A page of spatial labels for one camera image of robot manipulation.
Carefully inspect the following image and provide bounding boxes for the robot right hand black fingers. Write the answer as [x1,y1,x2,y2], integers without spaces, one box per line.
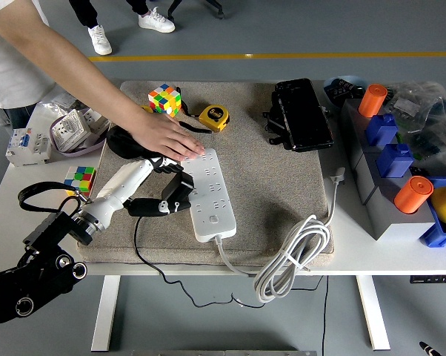
[419,340,442,356]

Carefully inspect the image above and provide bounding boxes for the person's right hand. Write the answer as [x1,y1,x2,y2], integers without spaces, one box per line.
[128,109,206,162]

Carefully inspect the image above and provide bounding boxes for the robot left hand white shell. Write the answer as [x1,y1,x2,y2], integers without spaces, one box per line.
[82,155,193,225]

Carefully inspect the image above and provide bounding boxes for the thin black adapter cord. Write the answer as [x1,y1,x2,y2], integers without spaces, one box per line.
[133,215,265,309]

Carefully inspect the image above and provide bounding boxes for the white power strip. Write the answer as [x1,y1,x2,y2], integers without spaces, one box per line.
[179,148,238,243]

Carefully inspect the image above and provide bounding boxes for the colourful puzzle cube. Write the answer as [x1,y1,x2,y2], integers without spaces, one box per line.
[63,165,97,197]
[147,83,182,120]

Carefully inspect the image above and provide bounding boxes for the lavender tray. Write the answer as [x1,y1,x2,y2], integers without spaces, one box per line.
[48,111,109,156]

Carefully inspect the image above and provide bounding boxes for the yellow tape measure 5m label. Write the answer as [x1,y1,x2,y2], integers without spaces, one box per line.
[198,104,231,134]

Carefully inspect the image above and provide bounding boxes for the white table leg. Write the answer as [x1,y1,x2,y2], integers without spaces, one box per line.
[90,275,121,352]
[356,275,391,352]

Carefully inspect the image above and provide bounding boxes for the black desk control panel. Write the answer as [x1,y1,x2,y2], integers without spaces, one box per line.
[410,274,446,285]

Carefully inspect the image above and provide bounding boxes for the white circuit breaker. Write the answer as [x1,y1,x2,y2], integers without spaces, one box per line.
[4,127,53,168]

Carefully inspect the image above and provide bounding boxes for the clear plastic parts bag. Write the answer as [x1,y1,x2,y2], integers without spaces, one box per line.
[384,80,446,134]
[404,111,446,175]
[30,92,87,127]

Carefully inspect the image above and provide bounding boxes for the person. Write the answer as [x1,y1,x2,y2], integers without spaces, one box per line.
[67,0,176,56]

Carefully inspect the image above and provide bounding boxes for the grey-brown mat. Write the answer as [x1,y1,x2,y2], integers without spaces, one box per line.
[76,79,336,267]

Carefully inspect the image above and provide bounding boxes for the blue plastic bin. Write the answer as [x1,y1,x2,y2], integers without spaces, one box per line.
[418,176,446,248]

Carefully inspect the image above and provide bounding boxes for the black office chair base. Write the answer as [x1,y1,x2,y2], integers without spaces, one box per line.
[167,0,225,23]

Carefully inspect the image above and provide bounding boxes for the grey block holder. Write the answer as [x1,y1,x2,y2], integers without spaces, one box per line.
[337,98,437,242]

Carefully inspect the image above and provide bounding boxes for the black rectangular device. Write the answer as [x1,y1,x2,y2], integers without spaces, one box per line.
[273,77,335,153]

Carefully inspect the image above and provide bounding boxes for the person's torso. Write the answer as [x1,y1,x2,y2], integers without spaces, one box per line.
[0,0,57,129]

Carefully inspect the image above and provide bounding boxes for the orange cylinder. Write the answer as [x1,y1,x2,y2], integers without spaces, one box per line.
[393,175,435,215]
[357,83,388,118]

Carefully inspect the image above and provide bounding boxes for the light blue bowl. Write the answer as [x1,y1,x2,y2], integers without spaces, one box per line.
[322,75,370,112]

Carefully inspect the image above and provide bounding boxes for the blue plastic block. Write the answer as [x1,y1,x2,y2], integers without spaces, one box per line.
[375,142,415,179]
[364,112,399,147]

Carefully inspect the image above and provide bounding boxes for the black wrist strap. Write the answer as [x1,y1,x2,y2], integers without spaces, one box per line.
[175,86,213,134]

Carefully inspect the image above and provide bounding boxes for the thin black hanging cable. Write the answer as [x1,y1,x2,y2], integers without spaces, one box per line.
[321,276,330,356]

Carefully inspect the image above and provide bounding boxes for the black metal bracket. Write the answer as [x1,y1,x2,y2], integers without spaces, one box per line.
[262,90,294,146]

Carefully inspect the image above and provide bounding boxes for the white power strip cord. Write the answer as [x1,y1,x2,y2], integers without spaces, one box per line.
[214,166,347,304]

